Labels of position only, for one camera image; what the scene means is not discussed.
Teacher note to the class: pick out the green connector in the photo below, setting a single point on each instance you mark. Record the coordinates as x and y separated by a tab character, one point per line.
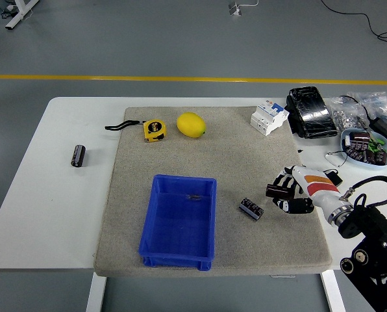
376	144

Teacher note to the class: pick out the dark battery with grey stripe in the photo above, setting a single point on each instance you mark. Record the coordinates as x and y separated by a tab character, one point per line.
78	156

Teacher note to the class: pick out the yellow lemon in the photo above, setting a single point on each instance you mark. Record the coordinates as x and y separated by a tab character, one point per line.
191	124

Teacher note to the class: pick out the black pack in plastic wrap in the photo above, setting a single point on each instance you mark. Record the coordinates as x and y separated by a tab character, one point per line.
312	112

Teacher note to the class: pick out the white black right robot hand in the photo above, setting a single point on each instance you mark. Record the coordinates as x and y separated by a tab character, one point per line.
320	188

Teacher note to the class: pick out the black power adapter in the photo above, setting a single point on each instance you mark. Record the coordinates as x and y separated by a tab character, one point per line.
385	128

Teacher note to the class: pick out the dark capacitor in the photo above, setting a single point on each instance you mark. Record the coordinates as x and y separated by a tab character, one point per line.
356	152
378	157

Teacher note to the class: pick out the clear bag of blue parts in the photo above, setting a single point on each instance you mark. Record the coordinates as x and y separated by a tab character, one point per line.
380	105

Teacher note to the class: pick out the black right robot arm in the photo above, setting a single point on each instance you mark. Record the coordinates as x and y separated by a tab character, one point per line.
372	222

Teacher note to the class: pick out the grey-brown mat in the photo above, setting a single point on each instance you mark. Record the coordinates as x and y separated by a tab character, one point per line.
245	156

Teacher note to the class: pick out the dark battery with white print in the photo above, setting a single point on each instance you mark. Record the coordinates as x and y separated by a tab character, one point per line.
252	208

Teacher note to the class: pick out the clear bag of metal nuts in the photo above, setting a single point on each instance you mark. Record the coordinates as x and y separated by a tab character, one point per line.
344	115

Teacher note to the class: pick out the light blue bowl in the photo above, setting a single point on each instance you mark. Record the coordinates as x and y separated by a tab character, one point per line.
380	167

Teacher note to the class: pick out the white circuit breaker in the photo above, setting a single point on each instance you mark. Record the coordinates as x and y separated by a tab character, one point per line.
268	118

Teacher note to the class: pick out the white table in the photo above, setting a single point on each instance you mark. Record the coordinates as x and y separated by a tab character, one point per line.
50	195

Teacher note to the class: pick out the large brown capacitor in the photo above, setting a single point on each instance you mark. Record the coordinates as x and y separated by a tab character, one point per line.
359	137

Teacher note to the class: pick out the white table leg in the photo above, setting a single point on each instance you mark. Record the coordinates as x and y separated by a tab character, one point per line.
96	292
333	292

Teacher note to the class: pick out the blue plastic box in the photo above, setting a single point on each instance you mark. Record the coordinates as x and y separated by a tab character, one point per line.
180	227

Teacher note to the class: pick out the yellow tape measure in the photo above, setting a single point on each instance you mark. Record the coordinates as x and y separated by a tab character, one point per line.
154	130

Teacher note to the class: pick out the white stand frame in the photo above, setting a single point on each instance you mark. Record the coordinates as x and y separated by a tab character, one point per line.
19	14

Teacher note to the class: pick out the plain dark brown battery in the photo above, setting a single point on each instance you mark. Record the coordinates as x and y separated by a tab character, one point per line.
276	191

